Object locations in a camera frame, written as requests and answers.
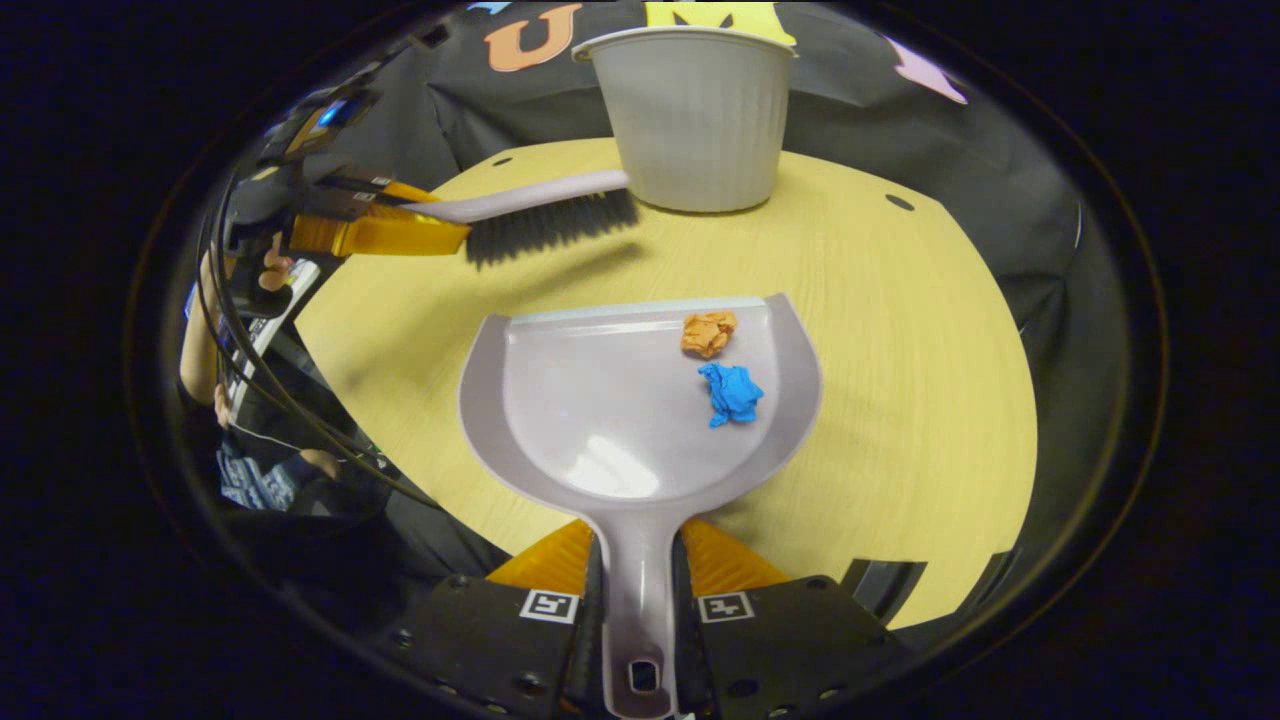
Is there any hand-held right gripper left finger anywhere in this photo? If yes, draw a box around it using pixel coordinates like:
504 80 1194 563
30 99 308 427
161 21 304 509
392 517 607 720

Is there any blue paper trash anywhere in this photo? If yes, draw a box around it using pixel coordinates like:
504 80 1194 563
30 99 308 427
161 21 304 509
696 361 766 430

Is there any dark object beside desk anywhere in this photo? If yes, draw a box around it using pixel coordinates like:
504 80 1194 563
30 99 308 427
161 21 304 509
838 558 928 623

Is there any person's dark patterned clothing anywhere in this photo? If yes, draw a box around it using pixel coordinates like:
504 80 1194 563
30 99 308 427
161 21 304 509
213 430 401 523

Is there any orange paper trash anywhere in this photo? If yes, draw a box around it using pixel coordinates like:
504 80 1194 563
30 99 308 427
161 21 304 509
680 309 739 361

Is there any grey garbage bin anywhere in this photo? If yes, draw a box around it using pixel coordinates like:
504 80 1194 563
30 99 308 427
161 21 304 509
571 26 799 214

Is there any small pale pink broom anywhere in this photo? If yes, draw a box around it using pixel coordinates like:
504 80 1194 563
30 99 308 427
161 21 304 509
398 167 642 271

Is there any wooden desktop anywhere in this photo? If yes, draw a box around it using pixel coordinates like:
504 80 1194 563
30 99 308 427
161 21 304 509
294 137 1039 630

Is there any black cable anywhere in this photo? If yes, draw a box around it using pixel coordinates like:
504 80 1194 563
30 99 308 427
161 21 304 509
193 168 443 513

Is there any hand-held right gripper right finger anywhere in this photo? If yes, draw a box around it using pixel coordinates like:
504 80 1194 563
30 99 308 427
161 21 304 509
678 516 913 720

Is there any black backdrop cloth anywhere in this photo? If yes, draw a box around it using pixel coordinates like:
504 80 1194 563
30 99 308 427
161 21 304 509
330 0 1111 501

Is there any pale grey dustpan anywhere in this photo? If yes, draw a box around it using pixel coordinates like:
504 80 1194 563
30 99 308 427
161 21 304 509
457 292 825 720

